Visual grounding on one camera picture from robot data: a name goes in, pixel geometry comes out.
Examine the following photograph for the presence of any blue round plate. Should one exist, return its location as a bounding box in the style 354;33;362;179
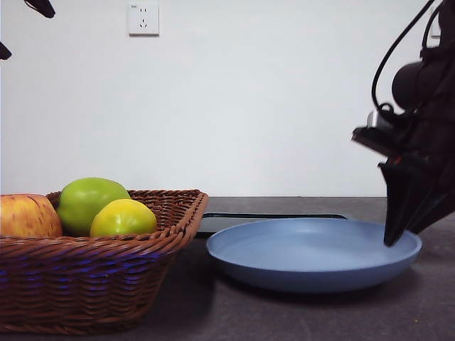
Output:
205;217;423;294

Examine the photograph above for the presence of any yellow green lemon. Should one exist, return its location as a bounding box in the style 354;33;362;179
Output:
90;198;158;238

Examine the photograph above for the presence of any brown woven wicker basket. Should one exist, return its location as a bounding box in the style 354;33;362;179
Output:
0;189;210;335

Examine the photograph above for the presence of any red yellow apple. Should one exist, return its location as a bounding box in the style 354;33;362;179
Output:
0;193;63;239

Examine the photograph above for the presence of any green apple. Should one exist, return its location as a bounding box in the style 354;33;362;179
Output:
56;177;132;236

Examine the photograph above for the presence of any flat black tray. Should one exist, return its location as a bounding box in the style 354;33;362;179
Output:
197;212;348;239

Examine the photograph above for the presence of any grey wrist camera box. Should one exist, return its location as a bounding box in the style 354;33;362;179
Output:
365;110;395;129

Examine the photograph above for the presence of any long black robot cable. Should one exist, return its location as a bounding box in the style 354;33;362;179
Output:
371;0;438;112

